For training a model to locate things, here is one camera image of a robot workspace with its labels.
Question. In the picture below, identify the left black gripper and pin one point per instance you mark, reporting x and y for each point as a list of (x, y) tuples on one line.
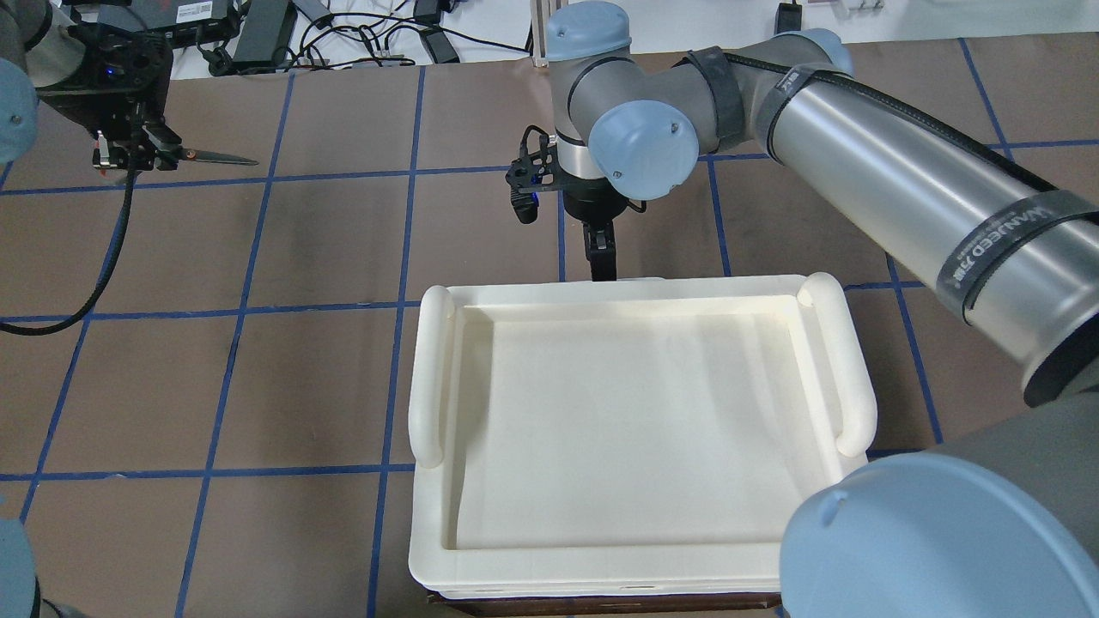
[(93, 86)]

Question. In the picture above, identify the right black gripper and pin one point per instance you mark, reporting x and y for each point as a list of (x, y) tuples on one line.
[(594, 204)]

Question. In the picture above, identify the black orange scissors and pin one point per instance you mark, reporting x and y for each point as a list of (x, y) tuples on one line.
[(215, 157)]

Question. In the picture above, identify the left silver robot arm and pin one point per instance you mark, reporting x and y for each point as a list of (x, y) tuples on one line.
[(38, 52)]

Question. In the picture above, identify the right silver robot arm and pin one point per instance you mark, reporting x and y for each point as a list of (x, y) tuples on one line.
[(1001, 523)]

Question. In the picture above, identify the white foam tray box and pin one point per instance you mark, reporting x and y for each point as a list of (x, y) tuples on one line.
[(640, 437)]

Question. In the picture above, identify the dark brown wooden cabinet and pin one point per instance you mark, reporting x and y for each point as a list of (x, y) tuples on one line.
[(540, 606)]

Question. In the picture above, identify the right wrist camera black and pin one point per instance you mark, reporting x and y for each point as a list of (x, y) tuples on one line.
[(534, 170)]

